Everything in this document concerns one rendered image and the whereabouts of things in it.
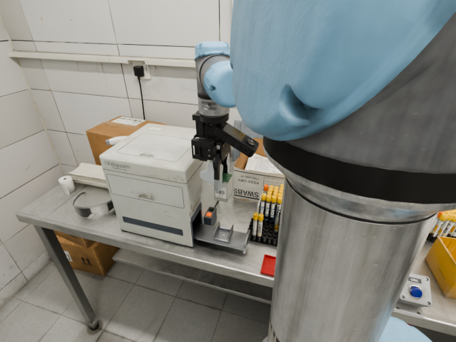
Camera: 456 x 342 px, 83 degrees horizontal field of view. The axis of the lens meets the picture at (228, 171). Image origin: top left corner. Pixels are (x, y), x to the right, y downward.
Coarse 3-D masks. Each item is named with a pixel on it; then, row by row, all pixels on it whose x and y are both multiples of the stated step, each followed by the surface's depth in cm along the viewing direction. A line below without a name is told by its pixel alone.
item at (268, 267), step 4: (264, 256) 80; (268, 256) 80; (272, 256) 80; (264, 260) 79; (268, 260) 79; (272, 260) 79; (264, 264) 78; (268, 264) 78; (272, 264) 78; (264, 268) 77; (268, 268) 77; (272, 268) 77; (264, 272) 75; (268, 272) 76; (272, 272) 76; (272, 276) 75
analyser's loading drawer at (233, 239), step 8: (192, 224) 87; (200, 224) 87; (200, 232) 84; (208, 232) 84; (216, 232) 82; (224, 232) 84; (232, 232) 83; (240, 232) 84; (248, 232) 81; (208, 240) 81; (216, 240) 81; (224, 240) 80; (232, 240) 81; (240, 240) 81; (248, 240) 82; (240, 248) 79
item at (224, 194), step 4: (232, 176) 72; (232, 180) 73; (224, 184) 70; (228, 184) 70; (232, 184) 74; (224, 188) 70; (228, 188) 70; (232, 188) 74; (220, 192) 71; (224, 192) 70; (228, 192) 71; (232, 192) 75; (216, 196) 72; (220, 196) 72; (224, 196) 71; (228, 196) 72; (220, 200) 72; (224, 200) 72; (228, 200) 72
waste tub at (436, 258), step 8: (440, 240) 73; (448, 240) 75; (432, 248) 76; (440, 248) 73; (448, 248) 76; (432, 256) 76; (440, 256) 73; (448, 256) 70; (432, 264) 76; (440, 264) 72; (448, 264) 69; (432, 272) 75; (440, 272) 72; (448, 272) 69; (440, 280) 71; (448, 280) 69; (440, 288) 71; (448, 288) 68; (448, 296) 69
